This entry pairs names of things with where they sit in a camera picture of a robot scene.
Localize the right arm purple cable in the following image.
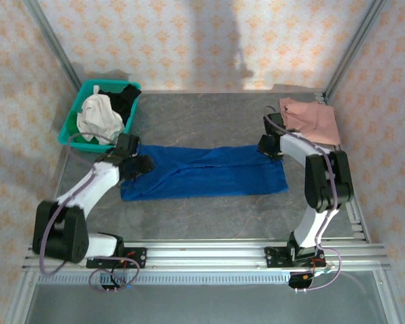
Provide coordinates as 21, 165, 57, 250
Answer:
262, 105, 342, 292

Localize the black t-shirt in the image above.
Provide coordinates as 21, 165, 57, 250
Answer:
97, 84, 142, 126

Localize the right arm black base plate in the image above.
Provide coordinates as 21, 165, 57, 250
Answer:
264, 246, 326, 270

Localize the black connector box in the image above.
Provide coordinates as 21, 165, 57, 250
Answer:
100, 272, 131, 294
288, 271, 315, 293

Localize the white t-shirt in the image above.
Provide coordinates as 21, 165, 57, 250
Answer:
76, 85, 126, 146

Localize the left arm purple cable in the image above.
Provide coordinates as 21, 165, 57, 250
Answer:
39, 132, 141, 293

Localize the teal plastic basket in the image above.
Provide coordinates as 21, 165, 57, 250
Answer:
57, 79, 142, 153

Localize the aluminium frame post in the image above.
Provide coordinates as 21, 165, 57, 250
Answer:
22, 0, 88, 99
323, 0, 389, 99
5, 269, 38, 324
373, 269, 405, 324

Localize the pink t-shirt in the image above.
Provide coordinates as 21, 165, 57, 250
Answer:
278, 97, 341, 146

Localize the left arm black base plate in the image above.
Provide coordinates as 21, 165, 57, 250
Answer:
86, 247, 147, 270

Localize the slotted grey cable duct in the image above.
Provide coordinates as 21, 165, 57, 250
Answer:
36, 272, 293, 285

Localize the aluminium side rail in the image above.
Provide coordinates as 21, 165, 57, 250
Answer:
313, 91, 371, 244

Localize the aluminium lower frame post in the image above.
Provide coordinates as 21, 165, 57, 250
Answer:
373, 269, 405, 324
5, 269, 38, 324

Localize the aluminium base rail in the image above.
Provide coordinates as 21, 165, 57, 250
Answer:
22, 238, 392, 271

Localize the blue printed t-shirt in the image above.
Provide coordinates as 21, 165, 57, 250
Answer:
119, 144, 289, 203

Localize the green t-shirt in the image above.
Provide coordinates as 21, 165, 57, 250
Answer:
67, 109, 99, 144

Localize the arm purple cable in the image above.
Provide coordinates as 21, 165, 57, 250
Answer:
39, 132, 141, 293
262, 105, 342, 292

